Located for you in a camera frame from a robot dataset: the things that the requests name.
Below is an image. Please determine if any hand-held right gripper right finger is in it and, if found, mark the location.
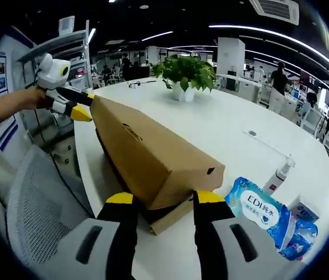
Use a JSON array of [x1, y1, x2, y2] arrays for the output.
[[192, 189, 309, 280]]

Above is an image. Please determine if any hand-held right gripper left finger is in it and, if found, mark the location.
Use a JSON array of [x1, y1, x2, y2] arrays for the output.
[[40, 191, 139, 280]]

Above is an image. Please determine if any blue wet wipes soft pack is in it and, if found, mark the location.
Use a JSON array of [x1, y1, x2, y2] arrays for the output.
[[224, 176, 292, 251]]

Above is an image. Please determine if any brown cardboard shoe box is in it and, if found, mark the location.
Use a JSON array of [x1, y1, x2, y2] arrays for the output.
[[90, 94, 226, 236]]

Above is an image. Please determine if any small white box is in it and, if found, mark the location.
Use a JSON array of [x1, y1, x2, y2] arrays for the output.
[[294, 195, 321, 224]]

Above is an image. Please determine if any person's left hand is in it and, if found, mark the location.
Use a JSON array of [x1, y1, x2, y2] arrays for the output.
[[25, 86, 54, 111]]

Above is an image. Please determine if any grey mesh office chair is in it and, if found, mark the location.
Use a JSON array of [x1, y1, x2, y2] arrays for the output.
[[5, 144, 95, 266]]

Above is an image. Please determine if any white spray bottle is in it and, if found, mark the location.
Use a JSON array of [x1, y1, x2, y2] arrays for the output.
[[262, 154, 296, 197]]

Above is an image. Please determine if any white table socket strip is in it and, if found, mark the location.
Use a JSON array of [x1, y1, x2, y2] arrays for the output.
[[241, 129, 292, 158]]

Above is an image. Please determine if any green potted plant white pot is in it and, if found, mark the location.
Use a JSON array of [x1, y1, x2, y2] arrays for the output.
[[152, 54, 218, 102]]

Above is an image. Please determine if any ceiling air conditioner unit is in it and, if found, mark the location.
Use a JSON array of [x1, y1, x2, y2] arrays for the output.
[[248, 0, 301, 26]]

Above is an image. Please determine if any grey metal shelf frame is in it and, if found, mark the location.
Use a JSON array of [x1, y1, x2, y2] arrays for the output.
[[17, 20, 91, 88]]

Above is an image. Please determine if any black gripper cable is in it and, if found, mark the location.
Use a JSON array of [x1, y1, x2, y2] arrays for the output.
[[34, 108, 96, 217]]

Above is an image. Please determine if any black and white small cable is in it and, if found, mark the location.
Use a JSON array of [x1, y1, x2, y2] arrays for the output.
[[127, 80, 157, 89]]

